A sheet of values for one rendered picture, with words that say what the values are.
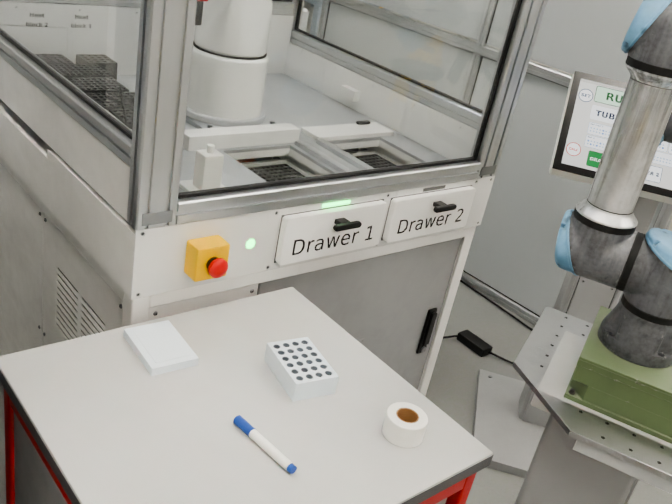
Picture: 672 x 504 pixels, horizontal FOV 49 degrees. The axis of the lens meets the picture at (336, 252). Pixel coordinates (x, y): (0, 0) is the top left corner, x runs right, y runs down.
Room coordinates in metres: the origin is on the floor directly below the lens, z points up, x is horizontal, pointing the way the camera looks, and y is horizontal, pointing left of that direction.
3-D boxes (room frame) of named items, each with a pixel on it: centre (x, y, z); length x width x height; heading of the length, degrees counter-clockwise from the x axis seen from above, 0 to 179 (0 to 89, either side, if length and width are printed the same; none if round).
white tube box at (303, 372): (1.09, 0.02, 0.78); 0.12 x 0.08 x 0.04; 34
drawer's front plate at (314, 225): (1.48, 0.01, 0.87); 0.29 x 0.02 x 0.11; 135
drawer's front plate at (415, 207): (1.70, -0.21, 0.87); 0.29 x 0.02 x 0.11; 135
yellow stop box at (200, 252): (1.24, 0.24, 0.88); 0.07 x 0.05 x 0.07; 135
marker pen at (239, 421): (0.89, 0.05, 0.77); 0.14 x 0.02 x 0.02; 51
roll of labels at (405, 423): (0.99, -0.17, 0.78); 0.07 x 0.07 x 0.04
